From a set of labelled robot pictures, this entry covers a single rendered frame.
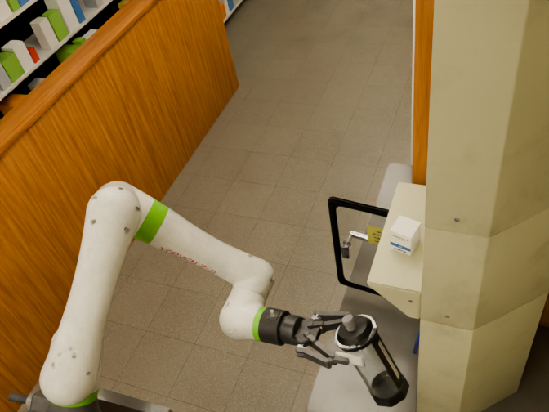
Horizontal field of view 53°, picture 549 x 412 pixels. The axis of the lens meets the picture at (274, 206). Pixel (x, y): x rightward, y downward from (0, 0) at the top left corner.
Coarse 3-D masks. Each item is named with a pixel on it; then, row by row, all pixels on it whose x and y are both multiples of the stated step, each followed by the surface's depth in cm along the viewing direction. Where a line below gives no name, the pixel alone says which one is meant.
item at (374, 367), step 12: (336, 336) 134; (372, 336) 128; (348, 348) 129; (372, 348) 130; (372, 360) 131; (360, 372) 134; (372, 372) 133; (384, 372) 133; (372, 384) 135; (384, 384) 135; (384, 396) 137
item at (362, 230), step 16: (384, 208) 148; (352, 224) 158; (368, 224) 155; (384, 224) 152; (352, 240) 164; (368, 240) 160; (352, 256) 169; (368, 256) 165; (352, 272) 175; (368, 272) 171
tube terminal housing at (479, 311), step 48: (432, 240) 101; (480, 240) 97; (528, 240) 102; (432, 288) 111; (480, 288) 106; (528, 288) 115; (432, 336) 124; (480, 336) 120; (528, 336) 132; (432, 384) 139; (480, 384) 138
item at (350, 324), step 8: (344, 320) 130; (352, 320) 130; (360, 320) 132; (368, 320) 132; (344, 328) 133; (352, 328) 130; (360, 328) 130; (368, 328) 130; (344, 336) 131; (352, 336) 129; (360, 336) 129; (344, 344) 130; (352, 344) 129
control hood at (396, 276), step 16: (400, 192) 135; (416, 192) 134; (400, 208) 131; (416, 208) 130; (384, 240) 125; (384, 256) 122; (400, 256) 121; (416, 256) 121; (384, 272) 119; (400, 272) 118; (416, 272) 118; (384, 288) 117; (400, 288) 116; (416, 288) 115; (400, 304) 119; (416, 304) 117
